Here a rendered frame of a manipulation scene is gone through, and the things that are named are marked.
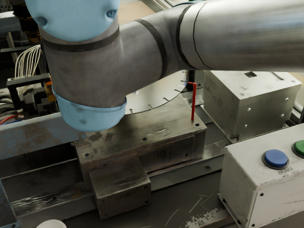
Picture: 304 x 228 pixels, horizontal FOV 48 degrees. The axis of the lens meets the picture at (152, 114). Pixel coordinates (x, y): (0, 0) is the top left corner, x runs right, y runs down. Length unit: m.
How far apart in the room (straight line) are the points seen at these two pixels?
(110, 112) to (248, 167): 0.37
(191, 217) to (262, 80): 0.39
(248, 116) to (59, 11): 0.67
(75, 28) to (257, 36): 0.15
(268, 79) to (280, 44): 0.63
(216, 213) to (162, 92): 0.28
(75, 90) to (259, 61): 0.17
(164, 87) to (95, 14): 0.49
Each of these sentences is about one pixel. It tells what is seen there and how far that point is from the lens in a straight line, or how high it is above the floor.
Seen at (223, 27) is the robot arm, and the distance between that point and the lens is 0.33.
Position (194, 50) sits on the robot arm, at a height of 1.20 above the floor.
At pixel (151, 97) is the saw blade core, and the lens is 0.72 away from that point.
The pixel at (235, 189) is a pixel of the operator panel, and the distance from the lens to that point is 0.71.
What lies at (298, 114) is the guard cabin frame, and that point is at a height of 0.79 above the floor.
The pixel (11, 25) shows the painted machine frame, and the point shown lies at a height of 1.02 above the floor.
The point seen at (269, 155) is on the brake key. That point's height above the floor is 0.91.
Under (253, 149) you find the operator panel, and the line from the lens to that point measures 0.70.
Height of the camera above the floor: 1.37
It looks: 38 degrees down
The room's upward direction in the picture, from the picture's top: 1 degrees counter-clockwise
